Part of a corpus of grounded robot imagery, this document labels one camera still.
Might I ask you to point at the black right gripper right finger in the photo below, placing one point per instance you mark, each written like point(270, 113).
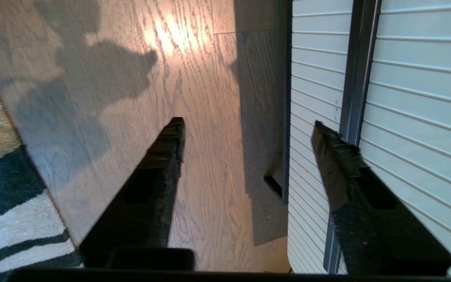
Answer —
point(374, 235)

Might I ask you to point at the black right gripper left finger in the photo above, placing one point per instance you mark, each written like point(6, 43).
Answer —
point(139, 227)

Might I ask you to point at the black furniture leg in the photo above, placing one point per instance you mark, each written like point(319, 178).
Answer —
point(273, 187)

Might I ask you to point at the white green patterned rug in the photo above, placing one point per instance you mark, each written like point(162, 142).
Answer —
point(10, 219)

